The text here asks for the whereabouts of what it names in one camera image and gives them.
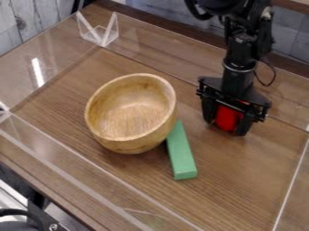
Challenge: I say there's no green rectangular block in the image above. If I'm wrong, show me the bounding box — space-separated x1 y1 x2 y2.
167 120 198 180

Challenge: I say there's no wooden bowl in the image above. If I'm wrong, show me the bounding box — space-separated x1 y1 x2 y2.
84 73 177 154

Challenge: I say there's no black metal stand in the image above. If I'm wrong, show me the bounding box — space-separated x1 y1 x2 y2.
0 164 62 231

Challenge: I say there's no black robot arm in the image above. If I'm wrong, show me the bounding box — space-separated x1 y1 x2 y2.
185 0 274 136

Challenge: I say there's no black cable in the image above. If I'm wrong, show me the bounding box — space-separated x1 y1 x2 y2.
0 208 37 231

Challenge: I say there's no clear acrylic tray wall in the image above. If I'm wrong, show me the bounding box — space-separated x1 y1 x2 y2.
0 106 203 231

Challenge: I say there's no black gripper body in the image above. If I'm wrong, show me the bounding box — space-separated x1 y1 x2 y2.
197 68 272 123

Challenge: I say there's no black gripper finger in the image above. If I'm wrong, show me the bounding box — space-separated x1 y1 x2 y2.
235 113 254 136
202 97 217 124

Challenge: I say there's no red strawberry toy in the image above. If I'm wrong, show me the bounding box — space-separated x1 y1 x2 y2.
215 106 243 131

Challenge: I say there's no clear acrylic corner bracket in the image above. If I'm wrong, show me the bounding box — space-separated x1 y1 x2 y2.
76 12 119 47

